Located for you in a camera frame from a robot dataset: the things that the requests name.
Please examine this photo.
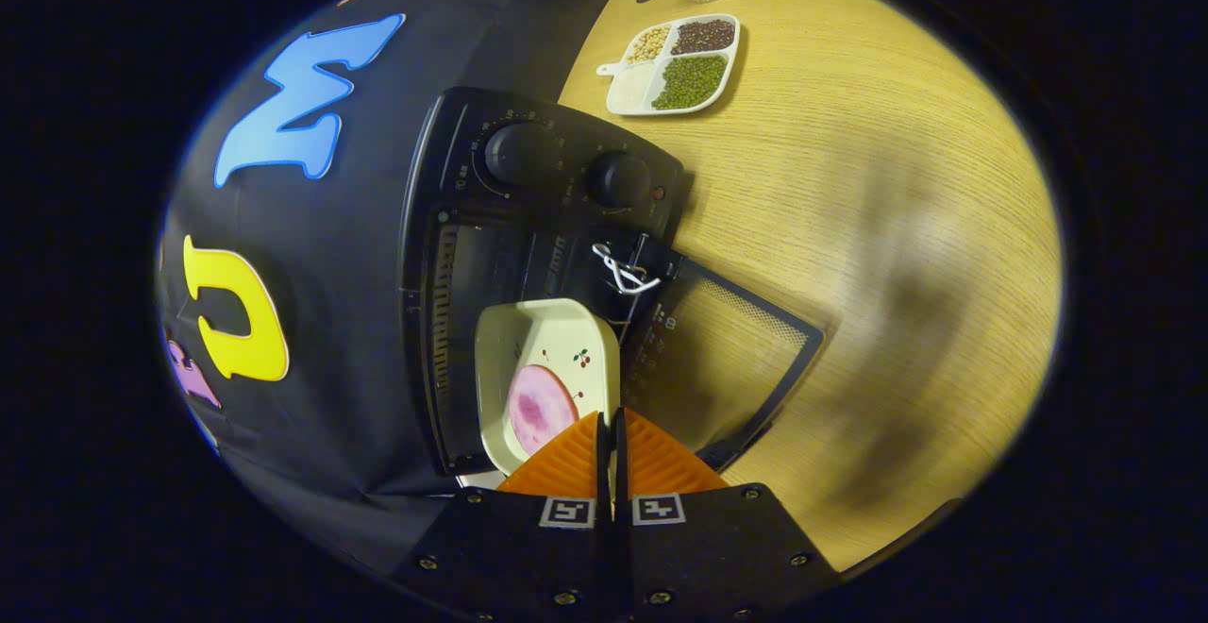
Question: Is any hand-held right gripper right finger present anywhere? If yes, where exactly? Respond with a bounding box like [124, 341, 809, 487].
[613, 406, 841, 619]

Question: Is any white divided dish with beans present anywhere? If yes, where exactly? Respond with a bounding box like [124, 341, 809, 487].
[596, 13, 742, 117]

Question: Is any pink ham slice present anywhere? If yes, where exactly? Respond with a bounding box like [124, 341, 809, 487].
[508, 364, 580, 457]

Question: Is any black electric oven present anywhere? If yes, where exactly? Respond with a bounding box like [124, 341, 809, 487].
[398, 87, 825, 478]

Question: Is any cream baking dish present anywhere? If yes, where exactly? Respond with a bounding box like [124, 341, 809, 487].
[474, 298, 622, 475]

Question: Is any white string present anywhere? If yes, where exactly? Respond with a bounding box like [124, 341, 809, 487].
[592, 243, 662, 295]

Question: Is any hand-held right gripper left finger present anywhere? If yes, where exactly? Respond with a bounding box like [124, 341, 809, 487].
[392, 411, 614, 623]

